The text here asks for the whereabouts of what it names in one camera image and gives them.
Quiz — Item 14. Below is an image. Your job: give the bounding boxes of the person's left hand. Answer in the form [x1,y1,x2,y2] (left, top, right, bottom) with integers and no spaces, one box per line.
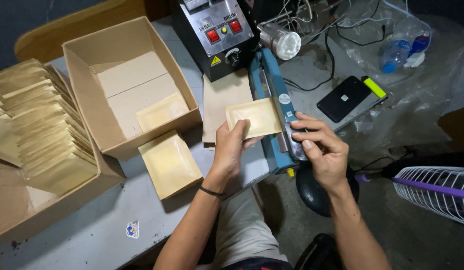
[206,119,265,190]

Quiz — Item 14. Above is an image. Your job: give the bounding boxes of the person's right hand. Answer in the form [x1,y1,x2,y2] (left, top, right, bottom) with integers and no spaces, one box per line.
[290,111,350,194]

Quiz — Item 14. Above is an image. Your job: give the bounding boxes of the kraft window pouch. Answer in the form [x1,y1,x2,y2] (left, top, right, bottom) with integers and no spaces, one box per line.
[138,130,204,200]
[225,97,283,140]
[136,92,190,133]

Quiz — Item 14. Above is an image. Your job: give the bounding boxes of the blue impulse sealer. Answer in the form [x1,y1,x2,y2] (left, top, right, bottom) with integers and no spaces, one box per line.
[248,47,310,177]

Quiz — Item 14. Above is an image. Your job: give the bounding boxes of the black round fan base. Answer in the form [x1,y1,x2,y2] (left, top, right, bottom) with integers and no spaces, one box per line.
[295,161,360,218]

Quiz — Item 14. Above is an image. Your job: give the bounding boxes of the black wristband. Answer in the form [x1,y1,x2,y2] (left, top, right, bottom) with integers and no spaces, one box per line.
[199,185,227,198]

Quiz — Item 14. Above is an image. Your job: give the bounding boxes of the brown paper sheets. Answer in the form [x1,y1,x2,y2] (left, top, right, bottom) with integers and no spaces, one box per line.
[202,70,255,150]

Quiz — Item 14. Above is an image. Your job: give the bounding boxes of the black smartphone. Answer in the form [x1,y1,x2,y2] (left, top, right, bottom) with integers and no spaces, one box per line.
[317,76,372,124]

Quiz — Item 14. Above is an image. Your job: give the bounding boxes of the yellow-green lighter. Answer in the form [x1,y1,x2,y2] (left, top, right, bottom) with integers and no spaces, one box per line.
[361,76,387,99]

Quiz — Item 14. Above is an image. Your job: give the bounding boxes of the black shoe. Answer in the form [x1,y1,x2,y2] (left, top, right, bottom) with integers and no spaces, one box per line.
[293,233,346,270]

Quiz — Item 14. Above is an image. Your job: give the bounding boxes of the clear plastic bag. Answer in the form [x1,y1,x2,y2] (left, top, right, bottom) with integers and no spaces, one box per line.
[329,0,464,158]

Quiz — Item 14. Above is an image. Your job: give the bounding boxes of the purple fan pole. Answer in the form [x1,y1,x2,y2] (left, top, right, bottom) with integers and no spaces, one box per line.
[354,173,464,200]

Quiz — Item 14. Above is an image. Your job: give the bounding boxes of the black machine with red switches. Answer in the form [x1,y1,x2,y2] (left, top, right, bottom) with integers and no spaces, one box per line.
[171,0,256,83]

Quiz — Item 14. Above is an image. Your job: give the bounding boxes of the cartoon sticker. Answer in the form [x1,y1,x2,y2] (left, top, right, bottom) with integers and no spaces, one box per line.
[126,220,140,239]

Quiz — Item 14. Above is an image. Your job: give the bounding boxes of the metal drum cylinder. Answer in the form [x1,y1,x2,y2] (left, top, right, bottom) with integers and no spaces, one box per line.
[257,23,302,61]

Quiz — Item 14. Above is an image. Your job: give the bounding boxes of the open cardboard box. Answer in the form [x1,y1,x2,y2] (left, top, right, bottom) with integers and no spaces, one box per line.
[62,16,203,161]

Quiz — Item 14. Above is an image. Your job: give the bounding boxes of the clear plastic water bottle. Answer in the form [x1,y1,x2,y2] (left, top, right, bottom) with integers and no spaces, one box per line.
[380,17,431,74]

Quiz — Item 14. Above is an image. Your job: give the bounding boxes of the flattened cardboard box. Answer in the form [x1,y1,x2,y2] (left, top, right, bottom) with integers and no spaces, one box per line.
[0,62,127,241]

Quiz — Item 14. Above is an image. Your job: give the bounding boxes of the stack of kraft paper bags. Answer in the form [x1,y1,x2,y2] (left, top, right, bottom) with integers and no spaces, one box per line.
[0,58,100,196]

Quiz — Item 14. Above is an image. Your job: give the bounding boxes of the black cable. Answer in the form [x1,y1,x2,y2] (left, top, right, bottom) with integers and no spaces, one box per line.
[283,15,387,92]

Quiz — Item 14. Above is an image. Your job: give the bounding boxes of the white wire fan grille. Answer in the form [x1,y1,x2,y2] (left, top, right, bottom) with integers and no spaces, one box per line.
[392,166,464,228]

